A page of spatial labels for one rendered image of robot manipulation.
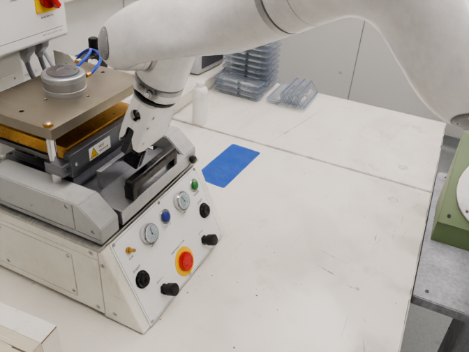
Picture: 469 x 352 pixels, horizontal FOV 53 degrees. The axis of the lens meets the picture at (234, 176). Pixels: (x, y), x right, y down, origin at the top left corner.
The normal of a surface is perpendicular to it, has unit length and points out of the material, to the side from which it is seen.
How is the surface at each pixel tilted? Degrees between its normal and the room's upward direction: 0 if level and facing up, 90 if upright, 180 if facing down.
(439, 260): 0
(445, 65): 96
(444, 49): 93
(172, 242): 65
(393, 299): 0
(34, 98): 0
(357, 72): 90
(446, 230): 90
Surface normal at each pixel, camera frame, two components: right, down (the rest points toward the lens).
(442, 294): 0.07, -0.83
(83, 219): -0.43, 0.47
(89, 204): 0.64, -0.44
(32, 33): 0.90, 0.29
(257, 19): -0.59, 0.66
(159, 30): -0.17, 0.11
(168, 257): 0.84, -0.09
